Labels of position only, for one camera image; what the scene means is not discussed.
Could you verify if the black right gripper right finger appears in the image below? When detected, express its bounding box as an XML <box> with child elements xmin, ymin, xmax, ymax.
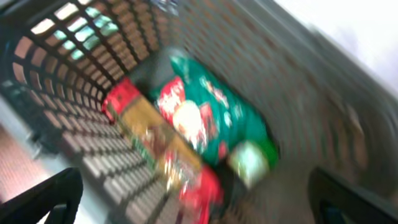
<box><xmin>307</xmin><ymin>167</ymin><xmax>397</xmax><ymax>224</ymax></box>

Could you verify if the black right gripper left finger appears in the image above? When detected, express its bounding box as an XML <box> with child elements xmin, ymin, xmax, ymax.
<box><xmin>1</xmin><ymin>167</ymin><xmax>83</xmax><ymax>224</ymax></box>

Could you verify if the grey plastic basket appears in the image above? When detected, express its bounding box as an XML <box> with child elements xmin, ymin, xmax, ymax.
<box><xmin>1</xmin><ymin>0</ymin><xmax>397</xmax><ymax>223</ymax></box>

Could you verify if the green lid jar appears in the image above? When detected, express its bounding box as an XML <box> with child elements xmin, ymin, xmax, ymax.
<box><xmin>227</xmin><ymin>139</ymin><xmax>279</xmax><ymax>189</ymax></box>

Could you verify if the red spaghetti packet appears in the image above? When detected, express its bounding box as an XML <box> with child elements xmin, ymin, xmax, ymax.
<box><xmin>102</xmin><ymin>78</ymin><xmax>223</xmax><ymax>223</ymax></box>

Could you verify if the green Nescafe coffee bag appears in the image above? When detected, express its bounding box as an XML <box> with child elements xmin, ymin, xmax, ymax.
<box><xmin>151</xmin><ymin>56</ymin><xmax>268</xmax><ymax>166</ymax></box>

